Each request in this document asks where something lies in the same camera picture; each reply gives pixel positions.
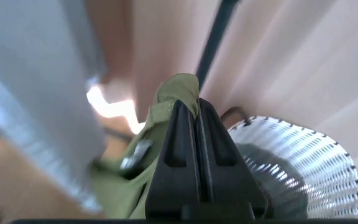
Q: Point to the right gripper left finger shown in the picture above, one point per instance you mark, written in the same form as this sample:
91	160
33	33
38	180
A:
176	186

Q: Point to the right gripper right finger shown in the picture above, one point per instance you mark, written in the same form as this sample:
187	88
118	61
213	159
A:
228	186

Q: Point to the pale grey shorts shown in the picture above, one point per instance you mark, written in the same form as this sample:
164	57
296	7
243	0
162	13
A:
36	93

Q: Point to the black clothes rack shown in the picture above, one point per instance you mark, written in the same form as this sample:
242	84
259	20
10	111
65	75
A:
213	40

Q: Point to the green garment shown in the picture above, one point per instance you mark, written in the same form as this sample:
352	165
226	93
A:
126	193

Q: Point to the white laundry basket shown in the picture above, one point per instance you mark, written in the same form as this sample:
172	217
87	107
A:
322	161

